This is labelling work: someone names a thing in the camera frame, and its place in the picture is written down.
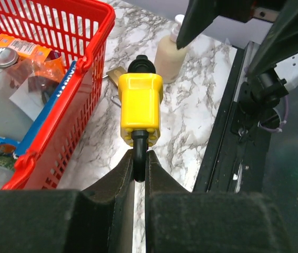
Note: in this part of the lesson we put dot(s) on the black mounting base rail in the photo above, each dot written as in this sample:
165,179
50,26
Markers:
234,159

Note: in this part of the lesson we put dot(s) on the large brass padlock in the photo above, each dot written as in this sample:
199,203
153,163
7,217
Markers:
114,74

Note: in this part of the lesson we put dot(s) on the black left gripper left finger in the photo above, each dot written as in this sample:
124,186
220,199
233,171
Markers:
113,213

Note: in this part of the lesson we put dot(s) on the orange box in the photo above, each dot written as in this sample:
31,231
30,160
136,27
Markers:
24,48

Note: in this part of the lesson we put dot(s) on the blue flat box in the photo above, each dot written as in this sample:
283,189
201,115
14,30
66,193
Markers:
34,129

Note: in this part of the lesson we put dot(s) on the red plastic shopping basket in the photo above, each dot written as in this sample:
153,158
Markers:
78,30

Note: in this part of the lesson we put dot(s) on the jar with metal lid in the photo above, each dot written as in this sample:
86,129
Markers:
8,57

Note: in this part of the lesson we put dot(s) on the orange snack packet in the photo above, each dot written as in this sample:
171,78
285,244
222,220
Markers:
40,76

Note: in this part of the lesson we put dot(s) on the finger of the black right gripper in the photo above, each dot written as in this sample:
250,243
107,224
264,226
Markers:
280,42
201,14

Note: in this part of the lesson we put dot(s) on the yellow padlock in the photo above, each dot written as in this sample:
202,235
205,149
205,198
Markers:
140,91

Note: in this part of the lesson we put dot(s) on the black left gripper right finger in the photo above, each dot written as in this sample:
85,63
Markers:
162,193

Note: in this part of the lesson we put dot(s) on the cream soap pump bottle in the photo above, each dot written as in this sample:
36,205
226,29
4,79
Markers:
168,59

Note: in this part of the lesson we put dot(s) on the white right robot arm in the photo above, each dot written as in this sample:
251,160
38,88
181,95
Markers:
273,70

